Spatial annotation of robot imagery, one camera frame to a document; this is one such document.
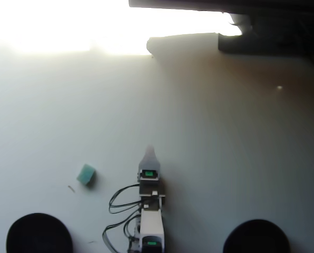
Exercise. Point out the dark overhanging furniture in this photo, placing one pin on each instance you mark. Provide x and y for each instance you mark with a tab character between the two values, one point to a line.
275	26

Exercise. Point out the black round bowl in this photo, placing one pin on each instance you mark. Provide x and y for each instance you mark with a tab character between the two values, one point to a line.
255	237
38	234

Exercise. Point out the white gripper with motor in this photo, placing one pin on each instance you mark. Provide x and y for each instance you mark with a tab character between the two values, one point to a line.
149	174

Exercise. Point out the blue foam cube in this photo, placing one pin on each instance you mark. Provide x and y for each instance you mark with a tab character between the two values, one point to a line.
85	175

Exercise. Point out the white Koch robot arm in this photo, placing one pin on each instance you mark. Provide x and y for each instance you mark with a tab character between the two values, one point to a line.
151	221

